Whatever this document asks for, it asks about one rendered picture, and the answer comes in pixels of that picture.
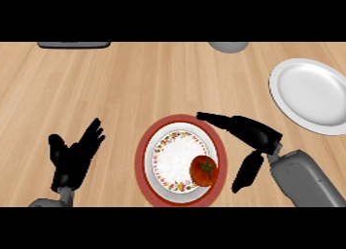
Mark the plain white plate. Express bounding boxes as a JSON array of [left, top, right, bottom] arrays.
[[269, 57, 346, 136]]

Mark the red-rimmed floral plate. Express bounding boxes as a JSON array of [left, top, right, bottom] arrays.
[[133, 113, 227, 208]]

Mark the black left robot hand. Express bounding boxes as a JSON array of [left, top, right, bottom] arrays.
[[47, 117, 108, 192]]

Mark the grey rounded object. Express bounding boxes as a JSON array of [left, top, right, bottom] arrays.
[[208, 42, 251, 54]]

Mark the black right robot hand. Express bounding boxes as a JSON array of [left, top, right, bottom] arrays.
[[195, 111, 283, 195]]

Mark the dark grey flat object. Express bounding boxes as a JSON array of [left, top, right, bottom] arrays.
[[35, 42, 113, 50]]

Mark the red tomato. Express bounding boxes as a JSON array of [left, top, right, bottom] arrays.
[[187, 155, 220, 188]]

